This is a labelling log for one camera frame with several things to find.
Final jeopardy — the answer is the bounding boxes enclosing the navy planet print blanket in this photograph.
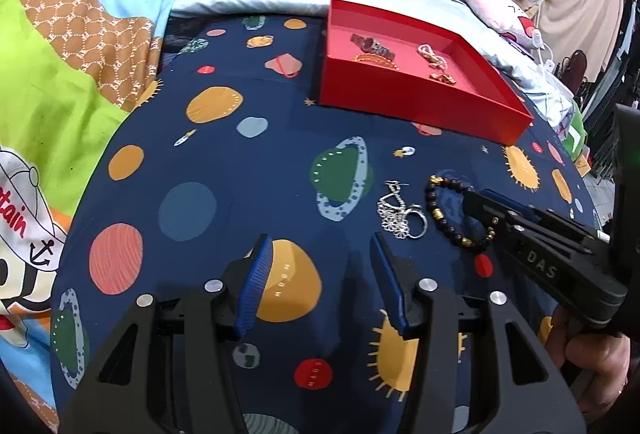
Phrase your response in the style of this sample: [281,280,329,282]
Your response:
[50,8,606,434]

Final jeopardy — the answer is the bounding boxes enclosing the silver ring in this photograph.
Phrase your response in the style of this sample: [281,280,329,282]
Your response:
[404,206,428,239]

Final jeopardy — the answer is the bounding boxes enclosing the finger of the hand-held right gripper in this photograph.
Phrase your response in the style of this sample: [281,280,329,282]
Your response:
[462,190,512,235]
[482,189,601,239]

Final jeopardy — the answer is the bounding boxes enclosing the pink cartoon pillow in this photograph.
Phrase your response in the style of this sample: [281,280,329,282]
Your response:
[459,0,543,49]

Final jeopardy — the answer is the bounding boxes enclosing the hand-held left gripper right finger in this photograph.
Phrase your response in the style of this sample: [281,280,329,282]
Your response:
[370,232,586,434]

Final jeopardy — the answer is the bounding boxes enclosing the red box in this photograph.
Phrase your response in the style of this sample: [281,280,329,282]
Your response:
[318,0,535,146]

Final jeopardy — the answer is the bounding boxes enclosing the beige curtain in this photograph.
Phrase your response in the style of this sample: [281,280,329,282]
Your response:
[540,0,631,79]

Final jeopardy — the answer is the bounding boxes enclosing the silver flower pendant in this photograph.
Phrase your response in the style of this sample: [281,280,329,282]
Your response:
[377,181,412,239]

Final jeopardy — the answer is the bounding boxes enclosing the black bead bracelet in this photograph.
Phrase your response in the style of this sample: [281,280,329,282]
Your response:
[425,174,498,253]

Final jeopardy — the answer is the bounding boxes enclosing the silver wristwatch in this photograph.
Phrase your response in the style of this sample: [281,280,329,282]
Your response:
[350,32,396,62]

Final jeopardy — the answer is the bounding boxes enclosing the gold chain bracelet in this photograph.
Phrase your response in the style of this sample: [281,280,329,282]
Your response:
[354,52,401,70]

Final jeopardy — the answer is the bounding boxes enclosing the white charger cable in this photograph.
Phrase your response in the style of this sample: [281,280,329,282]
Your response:
[530,0,571,79]

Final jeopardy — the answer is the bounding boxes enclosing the cartoon monkey print blanket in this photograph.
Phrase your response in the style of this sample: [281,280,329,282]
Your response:
[0,0,201,430]

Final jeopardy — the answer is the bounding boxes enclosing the white pearl bracelet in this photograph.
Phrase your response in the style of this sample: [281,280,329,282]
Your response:
[416,44,448,67]

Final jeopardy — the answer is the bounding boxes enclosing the green bag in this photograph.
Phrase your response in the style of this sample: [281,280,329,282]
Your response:
[562,104,593,175]

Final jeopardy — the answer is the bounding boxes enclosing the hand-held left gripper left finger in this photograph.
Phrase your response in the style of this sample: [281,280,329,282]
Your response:
[60,234,275,434]

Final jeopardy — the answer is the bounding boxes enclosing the person's right hand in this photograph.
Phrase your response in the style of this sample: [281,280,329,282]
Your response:
[547,304,633,415]

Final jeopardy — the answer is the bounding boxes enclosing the dark wooden chair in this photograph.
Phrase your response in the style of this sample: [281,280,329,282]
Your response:
[560,50,591,99]

